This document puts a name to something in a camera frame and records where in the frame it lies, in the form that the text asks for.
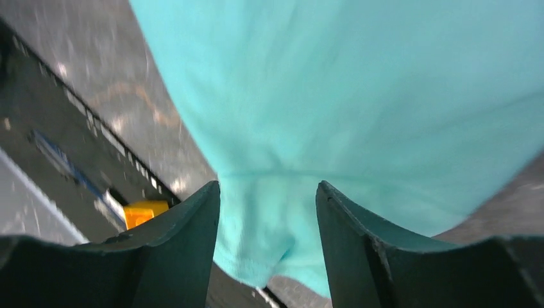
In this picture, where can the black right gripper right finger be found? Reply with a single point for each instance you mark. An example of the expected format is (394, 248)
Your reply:
(372, 262)

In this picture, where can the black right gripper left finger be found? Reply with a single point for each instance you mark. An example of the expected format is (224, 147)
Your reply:
(164, 262)

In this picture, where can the mint green garment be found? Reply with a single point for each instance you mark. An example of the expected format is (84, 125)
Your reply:
(419, 111)

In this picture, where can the orange diamond marker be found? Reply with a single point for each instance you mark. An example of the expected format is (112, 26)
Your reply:
(142, 211)

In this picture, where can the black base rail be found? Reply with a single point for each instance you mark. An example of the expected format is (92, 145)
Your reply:
(77, 164)

